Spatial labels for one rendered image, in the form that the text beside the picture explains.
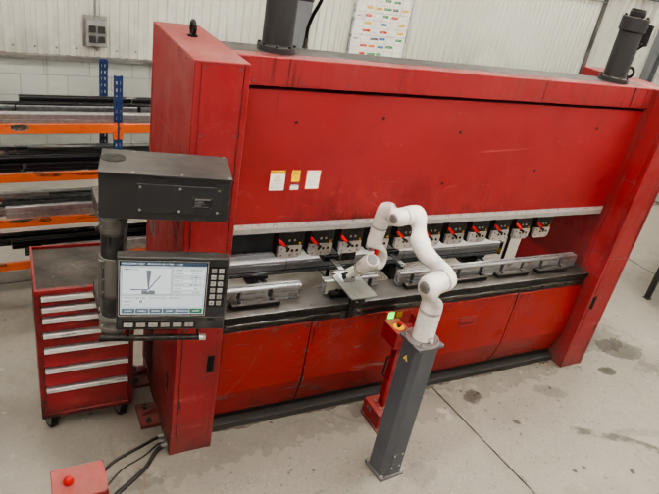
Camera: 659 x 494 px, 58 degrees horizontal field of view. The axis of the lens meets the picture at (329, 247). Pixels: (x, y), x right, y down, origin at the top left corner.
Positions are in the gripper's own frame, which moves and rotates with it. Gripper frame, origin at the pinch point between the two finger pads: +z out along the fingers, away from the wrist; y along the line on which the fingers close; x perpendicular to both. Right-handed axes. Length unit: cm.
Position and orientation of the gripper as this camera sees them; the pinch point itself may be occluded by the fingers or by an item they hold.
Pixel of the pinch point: (348, 276)
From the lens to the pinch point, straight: 369.5
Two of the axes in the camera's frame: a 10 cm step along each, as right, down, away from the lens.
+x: 2.2, 9.3, -2.9
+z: -4.1, 3.5, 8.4
